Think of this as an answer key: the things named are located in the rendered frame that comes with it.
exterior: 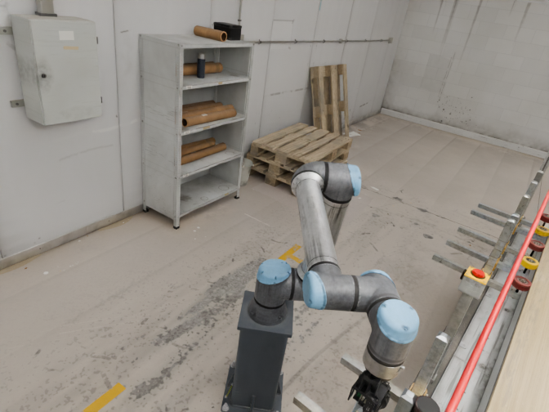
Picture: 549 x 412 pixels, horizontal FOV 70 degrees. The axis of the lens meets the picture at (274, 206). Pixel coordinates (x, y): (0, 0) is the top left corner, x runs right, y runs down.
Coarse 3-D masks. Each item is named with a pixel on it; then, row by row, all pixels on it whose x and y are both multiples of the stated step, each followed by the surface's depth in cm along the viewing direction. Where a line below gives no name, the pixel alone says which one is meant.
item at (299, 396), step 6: (294, 396) 123; (300, 396) 124; (306, 396) 124; (294, 402) 124; (300, 402) 122; (306, 402) 122; (312, 402) 122; (300, 408) 123; (306, 408) 121; (312, 408) 121; (318, 408) 121
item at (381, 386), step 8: (360, 376) 99; (368, 376) 92; (360, 384) 94; (368, 384) 92; (376, 384) 91; (384, 384) 98; (352, 392) 99; (360, 392) 95; (368, 392) 95; (376, 392) 95; (384, 392) 96; (360, 400) 98; (368, 400) 94; (376, 400) 95; (368, 408) 95; (376, 408) 93
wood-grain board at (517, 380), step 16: (544, 256) 215; (544, 272) 200; (544, 288) 188; (528, 304) 175; (544, 304) 177; (528, 320) 165; (544, 320) 167; (512, 336) 158; (528, 336) 157; (544, 336) 158; (512, 352) 147; (528, 352) 149; (544, 352) 150; (512, 368) 141; (528, 368) 142; (544, 368) 143; (496, 384) 134; (512, 384) 134; (528, 384) 135; (544, 384) 136; (496, 400) 128; (512, 400) 129; (528, 400) 129; (544, 400) 130
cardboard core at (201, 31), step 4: (196, 28) 331; (200, 28) 329; (204, 28) 328; (208, 28) 327; (196, 32) 332; (200, 32) 329; (204, 32) 327; (208, 32) 325; (212, 32) 323; (216, 32) 321; (220, 32) 320; (224, 32) 321; (200, 36) 334; (204, 36) 330; (208, 36) 326; (212, 36) 324; (216, 36) 321; (220, 36) 320; (224, 36) 326; (220, 40) 323; (224, 40) 325
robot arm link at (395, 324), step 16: (384, 304) 89; (400, 304) 90; (384, 320) 86; (400, 320) 85; (416, 320) 86; (384, 336) 86; (400, 336) 84; (368, 352) 92; (384, 352) 88; (400, 352) 87
